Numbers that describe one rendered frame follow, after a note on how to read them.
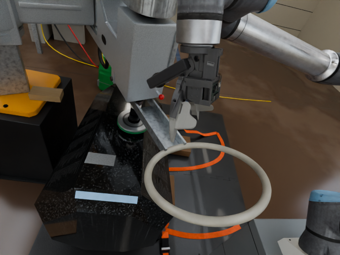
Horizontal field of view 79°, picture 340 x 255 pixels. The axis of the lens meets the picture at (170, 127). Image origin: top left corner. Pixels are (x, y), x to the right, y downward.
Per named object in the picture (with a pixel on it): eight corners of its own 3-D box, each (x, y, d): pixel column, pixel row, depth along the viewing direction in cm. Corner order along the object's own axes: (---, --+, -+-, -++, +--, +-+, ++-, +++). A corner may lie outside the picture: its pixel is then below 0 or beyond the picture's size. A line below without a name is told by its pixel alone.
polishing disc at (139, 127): (120, 133, 130) (120, 132, 129) (115, 111, 144) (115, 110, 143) (153, 130, 138) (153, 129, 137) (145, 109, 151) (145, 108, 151)
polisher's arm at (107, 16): (86, 41, 164) (81, -35, 130) (115, 41, 175) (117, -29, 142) (119, 98, 124) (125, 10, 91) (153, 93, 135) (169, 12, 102)
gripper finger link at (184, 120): (187, 145, 42) (200, 102, 43) (162, 138, 44) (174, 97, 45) (192, 147, 44) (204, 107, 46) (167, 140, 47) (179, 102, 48)
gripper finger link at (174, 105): (172, 116, 43) (185, 77, 44) (166, 115, 43) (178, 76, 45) (180, 122, 47) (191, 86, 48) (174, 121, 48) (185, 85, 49)
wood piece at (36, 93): (29, 99, 146) (27, 94, 142) (34, 91, 153) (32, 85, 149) (61, 102, 151) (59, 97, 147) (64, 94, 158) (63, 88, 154)
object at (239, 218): (125, 164, 91) (124, 159, 90) (209, 137, 115) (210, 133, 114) (195, 260, 54) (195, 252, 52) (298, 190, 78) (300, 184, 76)
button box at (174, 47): (158, 75, 119) (168, 24, 100) (162, 75, 121) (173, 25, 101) (164, 83, 115) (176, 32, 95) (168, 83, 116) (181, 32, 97)
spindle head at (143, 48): (105, 72, 134) (105, -7, 103) (136, 69, 145) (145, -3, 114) (126, 107, 114) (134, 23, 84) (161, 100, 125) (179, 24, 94)
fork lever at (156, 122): (109, 79, 136) (109, 72, 133) (136, 76, 145) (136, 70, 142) (157, 158, 97) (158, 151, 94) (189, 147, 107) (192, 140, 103)
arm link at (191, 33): (168, 19, 40) (188, 22, 47) (168, 46, 42) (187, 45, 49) (214, 19, 36) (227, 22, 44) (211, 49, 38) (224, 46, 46)
